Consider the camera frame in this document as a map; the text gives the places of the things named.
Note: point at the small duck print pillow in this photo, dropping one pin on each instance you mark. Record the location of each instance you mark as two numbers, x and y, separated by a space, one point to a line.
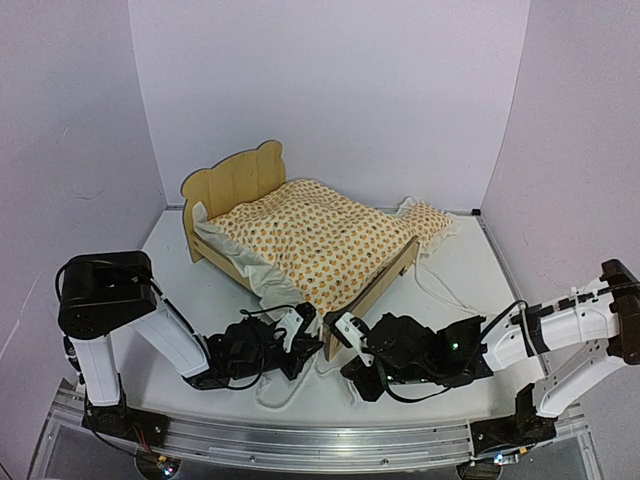
433 226

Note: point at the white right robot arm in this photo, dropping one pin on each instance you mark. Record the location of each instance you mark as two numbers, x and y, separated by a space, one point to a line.
601 317

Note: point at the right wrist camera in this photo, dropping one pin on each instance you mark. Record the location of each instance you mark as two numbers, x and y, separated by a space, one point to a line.
351 331

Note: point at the duck print mattress cushion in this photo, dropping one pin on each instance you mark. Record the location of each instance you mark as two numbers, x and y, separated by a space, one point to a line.
305 242

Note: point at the aluminium front rail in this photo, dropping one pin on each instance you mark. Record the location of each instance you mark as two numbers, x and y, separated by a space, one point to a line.
317 425

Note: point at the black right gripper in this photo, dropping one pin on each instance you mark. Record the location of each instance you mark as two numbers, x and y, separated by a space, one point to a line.
372 391

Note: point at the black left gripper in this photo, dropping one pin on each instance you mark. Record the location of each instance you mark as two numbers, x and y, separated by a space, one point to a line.
300 357

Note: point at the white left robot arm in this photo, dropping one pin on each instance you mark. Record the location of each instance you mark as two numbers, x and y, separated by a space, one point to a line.
99 294

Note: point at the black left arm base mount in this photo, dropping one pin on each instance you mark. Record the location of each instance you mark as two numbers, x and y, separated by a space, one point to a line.
126 423

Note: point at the wooden pet bed frame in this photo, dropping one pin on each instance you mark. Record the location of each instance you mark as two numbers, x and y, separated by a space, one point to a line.
248 176

